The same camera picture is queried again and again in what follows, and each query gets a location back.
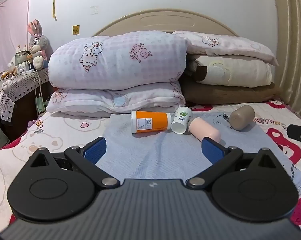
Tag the white box on cabinet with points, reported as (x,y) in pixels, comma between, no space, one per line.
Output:
(23,57)

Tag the beige wooden headboard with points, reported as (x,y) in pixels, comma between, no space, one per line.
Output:
(165,21)

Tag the dark wooden bedside cabinet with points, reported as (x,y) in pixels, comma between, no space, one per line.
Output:
(23,115)

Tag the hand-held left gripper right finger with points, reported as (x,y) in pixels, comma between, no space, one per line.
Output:
(211,151)

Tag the yellow wall sticker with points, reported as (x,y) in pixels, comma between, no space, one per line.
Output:
(76,30)

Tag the beige curtain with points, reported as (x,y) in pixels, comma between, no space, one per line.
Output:
(295,42)

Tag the pink heart print folded quilt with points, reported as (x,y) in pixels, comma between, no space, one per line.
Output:
(115,100)

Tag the orange and white cup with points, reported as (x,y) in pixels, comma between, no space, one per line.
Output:
(153,121)

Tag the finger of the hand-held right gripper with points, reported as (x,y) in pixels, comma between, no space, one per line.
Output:
(296,132)

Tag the clear wall hook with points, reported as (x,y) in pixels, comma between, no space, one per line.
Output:
(94,10)

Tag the yellow tape strip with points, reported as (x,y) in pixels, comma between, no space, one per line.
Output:
(54,2)

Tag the pink printed pillow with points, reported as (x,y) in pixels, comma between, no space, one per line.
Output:
(228,46)

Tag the cream and brown folded blanket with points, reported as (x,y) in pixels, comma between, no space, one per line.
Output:
(235,71)

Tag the grey bunny plush toy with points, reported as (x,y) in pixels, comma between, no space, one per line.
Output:
(38,45)

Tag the light blue cloth mat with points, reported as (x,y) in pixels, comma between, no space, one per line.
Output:
(153,155)

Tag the beige cup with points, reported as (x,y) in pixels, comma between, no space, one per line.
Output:
(241,117)

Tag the large pink patterned pillow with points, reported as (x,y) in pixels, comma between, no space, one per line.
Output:
(115,60)

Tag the pink cup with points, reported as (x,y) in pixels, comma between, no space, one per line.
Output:
(203,128)

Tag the white paper cup green print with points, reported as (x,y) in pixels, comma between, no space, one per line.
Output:
(181,120)

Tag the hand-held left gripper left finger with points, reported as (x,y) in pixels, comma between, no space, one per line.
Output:
(95,150)

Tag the green hanging pouch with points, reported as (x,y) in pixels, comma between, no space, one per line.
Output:
(41,104)

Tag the pink hanging cloth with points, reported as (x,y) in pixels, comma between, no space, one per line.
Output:
(13,30)

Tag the bedside table with cloth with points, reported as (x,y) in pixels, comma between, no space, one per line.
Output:
(13,90)

